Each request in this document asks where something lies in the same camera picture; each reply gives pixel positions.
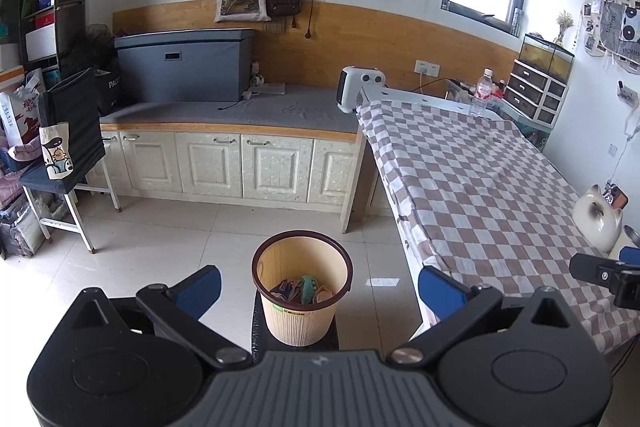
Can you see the black stand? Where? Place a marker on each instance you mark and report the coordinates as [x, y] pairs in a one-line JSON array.
[[257, 332]]

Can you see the white cat-shaped ceramic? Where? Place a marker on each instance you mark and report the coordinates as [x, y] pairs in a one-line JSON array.
[[595, 222]]

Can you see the wooden counter side panel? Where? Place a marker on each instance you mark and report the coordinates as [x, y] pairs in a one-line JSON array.
[[356, 177]]

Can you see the white space heater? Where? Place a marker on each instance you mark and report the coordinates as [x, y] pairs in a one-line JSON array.
[[362, 89]]

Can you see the dried flower bunch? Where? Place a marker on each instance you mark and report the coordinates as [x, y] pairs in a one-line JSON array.
[[564, 24]]

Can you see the white wall power socket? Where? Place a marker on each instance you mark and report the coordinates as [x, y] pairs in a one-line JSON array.
[[426, 68]]

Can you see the white cabinet row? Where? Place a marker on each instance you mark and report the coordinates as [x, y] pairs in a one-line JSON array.
[[210, 162]]

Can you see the white shopping bag red print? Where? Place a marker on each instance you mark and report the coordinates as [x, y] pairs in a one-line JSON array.
[[20, 117]]

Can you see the white paper sheet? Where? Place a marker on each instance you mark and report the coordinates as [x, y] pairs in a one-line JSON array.
[[274, 88]]

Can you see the black paper bag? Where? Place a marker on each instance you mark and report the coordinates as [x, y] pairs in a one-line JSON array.
[[107, 92]]

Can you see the clear water bottle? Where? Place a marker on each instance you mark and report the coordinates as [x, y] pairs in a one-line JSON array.
[[481, 97]]

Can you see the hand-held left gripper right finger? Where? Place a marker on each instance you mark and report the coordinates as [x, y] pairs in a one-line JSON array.
[[440, 292]]

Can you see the small white wall socket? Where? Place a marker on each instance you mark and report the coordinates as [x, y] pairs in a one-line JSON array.
[[612, 150]]

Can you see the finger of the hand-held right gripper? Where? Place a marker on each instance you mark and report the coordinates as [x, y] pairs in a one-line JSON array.
[[597, 269], [631, 255]]

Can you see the metal bowl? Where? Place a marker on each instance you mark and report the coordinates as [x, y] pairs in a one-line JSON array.
[[632, 236]]

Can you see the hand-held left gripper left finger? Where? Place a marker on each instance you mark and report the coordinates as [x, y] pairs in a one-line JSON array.
[[200, 289]]

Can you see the beige bin with maroon rim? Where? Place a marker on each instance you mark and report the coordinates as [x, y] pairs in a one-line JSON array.
[[300, 322]]

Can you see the glass fish tank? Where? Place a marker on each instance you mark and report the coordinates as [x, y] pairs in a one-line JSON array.
[[545, 57]]

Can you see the teal packet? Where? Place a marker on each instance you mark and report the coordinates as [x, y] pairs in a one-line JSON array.
[[308, 289]]

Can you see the wall photo board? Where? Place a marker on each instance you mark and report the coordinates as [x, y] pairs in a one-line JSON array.
[[612, 27]]

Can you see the cartoon print tote bag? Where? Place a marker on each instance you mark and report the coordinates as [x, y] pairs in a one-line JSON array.
[[56, 152]]

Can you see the brown pouch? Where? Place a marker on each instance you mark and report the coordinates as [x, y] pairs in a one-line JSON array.
[[617, 196]]

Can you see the brown shoulder bag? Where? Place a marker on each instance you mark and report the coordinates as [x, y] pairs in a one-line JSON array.
[[283, 4]]

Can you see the white drawer organizer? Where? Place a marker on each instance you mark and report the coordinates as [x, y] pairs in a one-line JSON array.
[[535, 92]]

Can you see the grey fabric storage box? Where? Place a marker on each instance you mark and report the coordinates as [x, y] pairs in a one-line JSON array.
[[185, 67]]

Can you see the white-framed chair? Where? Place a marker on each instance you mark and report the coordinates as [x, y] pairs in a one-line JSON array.
[[70, 117]]

